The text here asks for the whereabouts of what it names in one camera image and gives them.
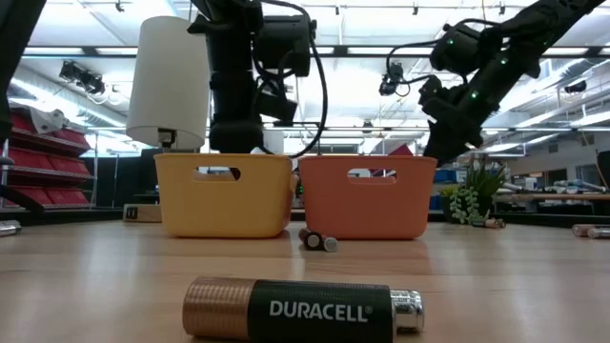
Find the white shade wooden lamp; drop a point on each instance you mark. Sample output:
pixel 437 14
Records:
pixel 167 71

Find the white teal rolls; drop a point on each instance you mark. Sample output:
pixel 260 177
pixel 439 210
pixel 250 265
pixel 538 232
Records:
pixel 581 186

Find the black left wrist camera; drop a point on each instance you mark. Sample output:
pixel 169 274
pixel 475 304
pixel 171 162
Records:
pixel 281 108

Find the white object on shelf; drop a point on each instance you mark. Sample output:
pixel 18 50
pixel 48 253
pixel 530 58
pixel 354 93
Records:
pixel 47 121

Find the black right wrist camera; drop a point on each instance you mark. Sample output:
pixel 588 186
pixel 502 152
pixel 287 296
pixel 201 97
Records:
pixel 431 89

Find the black ceiling device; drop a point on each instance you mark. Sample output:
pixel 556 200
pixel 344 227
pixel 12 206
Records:
pixel 575 86

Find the small potted succulent plant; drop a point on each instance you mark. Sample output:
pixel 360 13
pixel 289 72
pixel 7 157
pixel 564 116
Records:
pixel 481 183

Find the metal shelf with red bins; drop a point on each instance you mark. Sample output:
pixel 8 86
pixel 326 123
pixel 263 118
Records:
pixel 33 159

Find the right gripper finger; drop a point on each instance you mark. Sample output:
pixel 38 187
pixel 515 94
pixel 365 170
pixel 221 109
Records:
pixel 443 151

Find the small silver battery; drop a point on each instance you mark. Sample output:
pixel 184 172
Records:
pixel 501 223
pixel 330 245
pixel 9 229
pixel 600 234

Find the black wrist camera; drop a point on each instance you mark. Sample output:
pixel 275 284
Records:
pixel 281 108
pixel 431 89

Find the black copper Duracell battery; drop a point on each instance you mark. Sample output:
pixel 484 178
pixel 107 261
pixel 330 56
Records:
pixel 580 230
pixel 310 309
pixel 312 241
pixel 486 223

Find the blue storage bin shelving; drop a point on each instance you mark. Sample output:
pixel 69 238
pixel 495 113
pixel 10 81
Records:
pixel 445 176

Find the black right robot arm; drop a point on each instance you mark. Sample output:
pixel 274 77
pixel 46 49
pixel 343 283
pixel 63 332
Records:
pixel 524 43

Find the white cylinder container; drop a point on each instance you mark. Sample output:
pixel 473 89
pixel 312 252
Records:
pixel 276 140

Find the orange plastic bin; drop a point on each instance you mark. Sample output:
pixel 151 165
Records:
pixel 367 212

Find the long wooden workbench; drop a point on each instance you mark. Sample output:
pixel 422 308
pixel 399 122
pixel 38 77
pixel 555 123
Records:
pixel 548 196

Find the yellow plastic bin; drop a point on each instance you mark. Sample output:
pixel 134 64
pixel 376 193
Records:
pixel 224 209

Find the black ceiling spotlights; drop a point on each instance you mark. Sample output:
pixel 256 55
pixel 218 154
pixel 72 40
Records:
pixel 81 76

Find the red angular object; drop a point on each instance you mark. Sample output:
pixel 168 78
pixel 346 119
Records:
pixel 402 151

